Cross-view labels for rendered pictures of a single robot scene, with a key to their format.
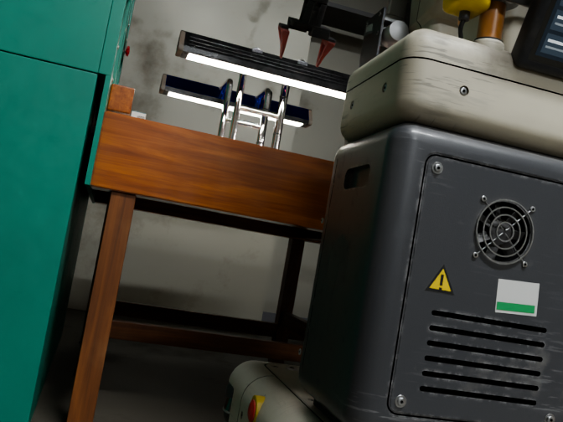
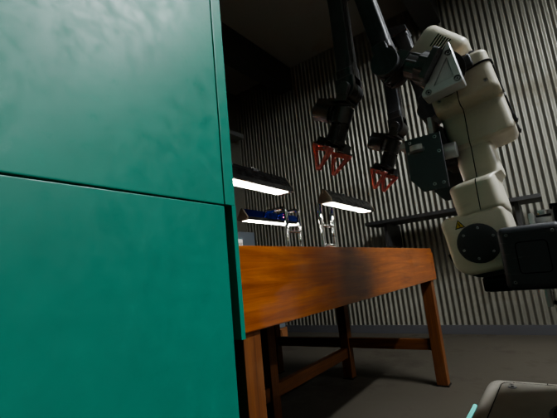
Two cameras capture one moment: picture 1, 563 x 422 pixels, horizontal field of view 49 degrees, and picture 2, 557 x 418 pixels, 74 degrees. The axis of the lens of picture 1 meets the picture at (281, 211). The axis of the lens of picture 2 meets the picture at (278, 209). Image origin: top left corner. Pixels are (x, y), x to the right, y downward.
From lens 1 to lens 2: 1.19 m
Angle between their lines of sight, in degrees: 40
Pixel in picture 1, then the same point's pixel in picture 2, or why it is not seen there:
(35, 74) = (171, 217)
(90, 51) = (214, 180)
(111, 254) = (258, 406)
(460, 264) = not seen: outside the picture
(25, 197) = (195, 390)
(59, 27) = (181, 153)
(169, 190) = (282, 312)
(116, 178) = (247, 319)
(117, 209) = (251, 352)
